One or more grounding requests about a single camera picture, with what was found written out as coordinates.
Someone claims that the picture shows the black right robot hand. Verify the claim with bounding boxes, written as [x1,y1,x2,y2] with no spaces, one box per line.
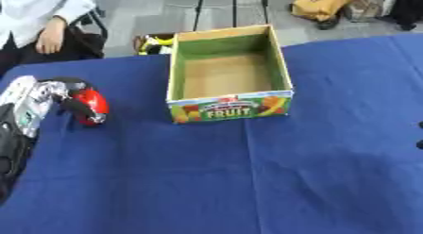
[415,120,423,151]

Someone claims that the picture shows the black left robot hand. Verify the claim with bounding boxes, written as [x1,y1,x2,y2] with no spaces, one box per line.
[38,76,110,126]

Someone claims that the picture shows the red toy apple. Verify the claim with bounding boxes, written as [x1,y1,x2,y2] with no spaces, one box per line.
[71,88,111,126]

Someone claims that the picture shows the small box with yellow toys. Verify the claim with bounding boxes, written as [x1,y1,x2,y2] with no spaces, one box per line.
[132,33,178,57]

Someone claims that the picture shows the open cardboard box green inside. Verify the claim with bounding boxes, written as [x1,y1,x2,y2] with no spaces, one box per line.
[165,24,296,125]

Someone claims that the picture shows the black chair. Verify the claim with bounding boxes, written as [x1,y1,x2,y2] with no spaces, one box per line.
[64,8,110,60]

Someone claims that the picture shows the person's hand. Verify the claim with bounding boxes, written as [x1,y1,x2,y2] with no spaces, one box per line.
[34,16,70,55]

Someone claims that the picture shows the person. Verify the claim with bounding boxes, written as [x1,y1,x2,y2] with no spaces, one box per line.
[0,0,99,77]

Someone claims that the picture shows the grey bag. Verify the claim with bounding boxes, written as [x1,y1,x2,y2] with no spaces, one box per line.
[344,0,385,24]

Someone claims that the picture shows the yellow bag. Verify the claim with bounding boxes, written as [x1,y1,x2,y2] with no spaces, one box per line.
[289,0,359,31]

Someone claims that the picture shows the black tripod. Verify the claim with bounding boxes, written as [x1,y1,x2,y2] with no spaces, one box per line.
[190,0,271,32]

